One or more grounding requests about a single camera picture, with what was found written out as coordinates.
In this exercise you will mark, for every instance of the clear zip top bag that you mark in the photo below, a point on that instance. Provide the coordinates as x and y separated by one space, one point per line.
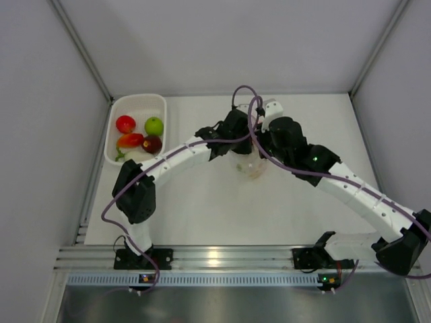
249 166

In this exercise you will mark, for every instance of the purple fake eggplant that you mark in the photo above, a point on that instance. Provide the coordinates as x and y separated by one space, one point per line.
152 144

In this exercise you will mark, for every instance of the green fake apple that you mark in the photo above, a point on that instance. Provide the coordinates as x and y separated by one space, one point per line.
154 126

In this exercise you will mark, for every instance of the white fake radish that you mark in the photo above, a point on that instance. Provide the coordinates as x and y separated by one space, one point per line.
136 156

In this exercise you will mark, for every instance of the red orange fake fruit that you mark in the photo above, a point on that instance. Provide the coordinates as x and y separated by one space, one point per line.
130 140

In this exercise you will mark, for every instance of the red fake tomato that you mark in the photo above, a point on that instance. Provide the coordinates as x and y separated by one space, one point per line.
125 124

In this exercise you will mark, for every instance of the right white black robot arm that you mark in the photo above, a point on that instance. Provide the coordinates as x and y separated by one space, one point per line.
400 234

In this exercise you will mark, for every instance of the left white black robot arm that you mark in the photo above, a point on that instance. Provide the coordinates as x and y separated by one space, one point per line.
136 185

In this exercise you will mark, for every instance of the white perforated plastic basket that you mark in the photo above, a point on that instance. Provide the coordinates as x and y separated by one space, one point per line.
140 107

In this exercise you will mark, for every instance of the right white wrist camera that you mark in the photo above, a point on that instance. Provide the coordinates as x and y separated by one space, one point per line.
273 109

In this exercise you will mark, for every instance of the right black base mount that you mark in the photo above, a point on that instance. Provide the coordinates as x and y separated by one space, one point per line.
305 259

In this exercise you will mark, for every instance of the aluminium mounting rail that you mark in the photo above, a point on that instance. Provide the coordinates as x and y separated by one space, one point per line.
186 258

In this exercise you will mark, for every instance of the slotted white cable duct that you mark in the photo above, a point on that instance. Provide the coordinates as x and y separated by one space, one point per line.
202 279

